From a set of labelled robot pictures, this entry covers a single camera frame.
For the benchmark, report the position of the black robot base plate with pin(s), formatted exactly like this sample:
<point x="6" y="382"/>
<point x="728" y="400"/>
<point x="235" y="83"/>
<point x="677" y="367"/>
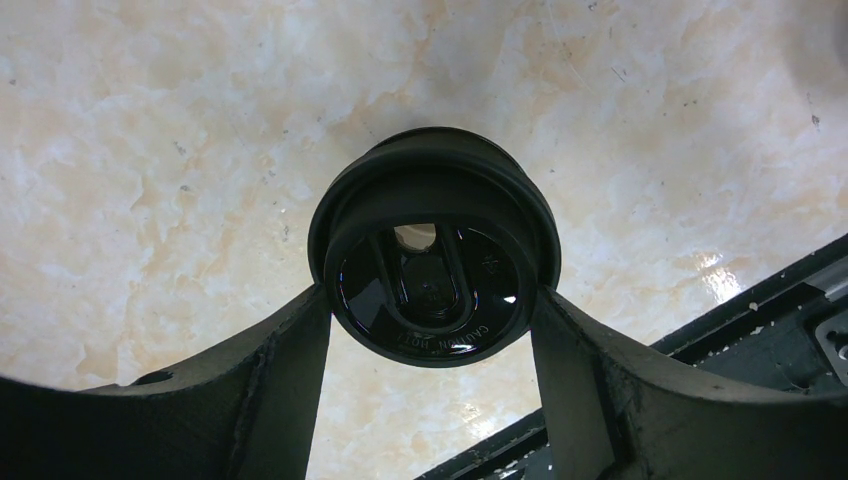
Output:
<point x="788" y="333"/>

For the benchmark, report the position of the black coffee cup lid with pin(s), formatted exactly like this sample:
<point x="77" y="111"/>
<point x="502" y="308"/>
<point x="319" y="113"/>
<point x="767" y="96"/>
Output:
<point x="432" y="247"/>

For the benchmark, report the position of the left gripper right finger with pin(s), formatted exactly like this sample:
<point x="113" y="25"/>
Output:
<point x="617" y="409"/>

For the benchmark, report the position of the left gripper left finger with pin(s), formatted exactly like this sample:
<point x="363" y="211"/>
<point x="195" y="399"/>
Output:
<point x="245" y="408"/>

